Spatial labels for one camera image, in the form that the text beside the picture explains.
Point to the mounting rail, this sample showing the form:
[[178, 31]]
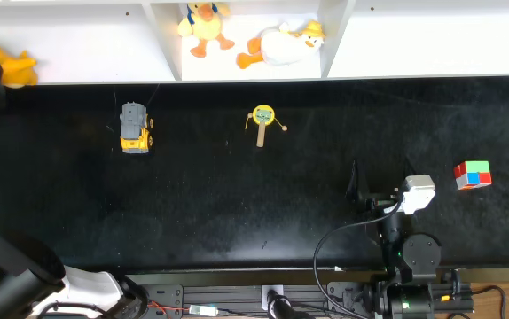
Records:
[[237, 299]]

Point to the white plush duck yellow hat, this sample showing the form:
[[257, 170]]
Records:
[[283, 46]]

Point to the grey and yellow toy truck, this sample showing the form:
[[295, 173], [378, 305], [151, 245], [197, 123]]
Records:
[[134, 128]]

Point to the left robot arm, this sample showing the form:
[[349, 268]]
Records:
[[19, 274]]

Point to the yellow rattle drum toy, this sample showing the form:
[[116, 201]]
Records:
[[263, 117]]

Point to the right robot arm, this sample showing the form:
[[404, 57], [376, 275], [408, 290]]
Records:
[[420, 254]]

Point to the white shelf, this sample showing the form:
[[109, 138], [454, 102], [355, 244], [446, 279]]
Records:
[[414, 44]]

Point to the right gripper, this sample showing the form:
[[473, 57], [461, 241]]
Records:
[[381, 201]]

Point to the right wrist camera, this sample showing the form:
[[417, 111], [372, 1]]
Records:
[[417, 192]]

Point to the many-coloured puzzle cube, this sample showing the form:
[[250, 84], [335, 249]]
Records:
[[473, 175]]

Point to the yellow rubber duck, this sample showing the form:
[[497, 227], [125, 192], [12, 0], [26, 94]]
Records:
[[13, 66]]

